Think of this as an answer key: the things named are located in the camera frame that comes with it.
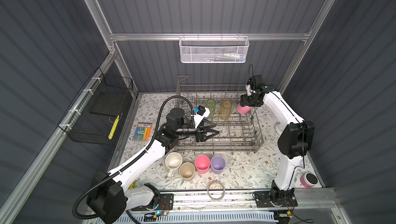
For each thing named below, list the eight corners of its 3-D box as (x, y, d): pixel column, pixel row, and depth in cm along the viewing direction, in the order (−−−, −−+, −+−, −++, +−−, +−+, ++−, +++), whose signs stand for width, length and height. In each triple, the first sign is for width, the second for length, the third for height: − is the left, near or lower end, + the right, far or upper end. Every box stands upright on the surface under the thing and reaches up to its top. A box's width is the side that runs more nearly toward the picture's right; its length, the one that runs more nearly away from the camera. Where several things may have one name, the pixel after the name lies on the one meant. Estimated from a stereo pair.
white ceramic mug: (170, 181, 82) (167, 176, 74) (167, 160, 89) (164, 154, 81) (185, 176, 83) (184, 171, 76) (181, 156, 90) (179, 150, 83)
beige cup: (180, 181, 82) (178, 175, 73) (181, 169, 86) (179, 162, 78) (194, 181, 82) (194, 175, 73) (195, 169, 86) (194, 162, 78)
